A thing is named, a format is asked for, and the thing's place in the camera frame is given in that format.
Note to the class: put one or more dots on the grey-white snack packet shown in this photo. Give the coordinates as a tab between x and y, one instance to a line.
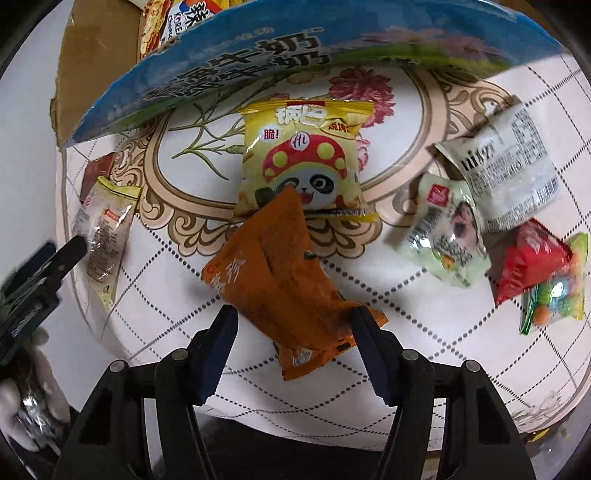
508	175

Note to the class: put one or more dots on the yellow instant noodle packet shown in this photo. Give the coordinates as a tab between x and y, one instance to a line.
161	27

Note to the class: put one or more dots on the green candy packet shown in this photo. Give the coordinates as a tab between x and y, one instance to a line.
554	295

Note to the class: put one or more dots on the orange snack packet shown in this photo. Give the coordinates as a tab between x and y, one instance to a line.
272	277

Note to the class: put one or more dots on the person's left hand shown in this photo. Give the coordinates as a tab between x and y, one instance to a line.
46	369

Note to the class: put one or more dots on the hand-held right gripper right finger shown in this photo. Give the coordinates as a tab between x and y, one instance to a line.
371	357

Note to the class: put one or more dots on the blue printed cardboard box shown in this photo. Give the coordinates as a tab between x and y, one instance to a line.
369	37

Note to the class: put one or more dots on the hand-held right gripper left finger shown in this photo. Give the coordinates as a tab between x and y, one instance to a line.
220	353

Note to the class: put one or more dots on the clear yellow-edged snack packet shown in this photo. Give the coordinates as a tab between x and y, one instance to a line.
104	230

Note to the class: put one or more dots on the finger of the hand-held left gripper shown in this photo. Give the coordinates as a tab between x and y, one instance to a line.
30	265
69	254

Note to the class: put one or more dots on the pale green snack packet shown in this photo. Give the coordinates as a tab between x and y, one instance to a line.
438	235

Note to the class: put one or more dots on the yellow mushroom snack packet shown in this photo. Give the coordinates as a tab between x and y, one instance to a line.
300	157

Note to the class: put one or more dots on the dark red snack packet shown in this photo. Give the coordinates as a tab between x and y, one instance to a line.
97	171

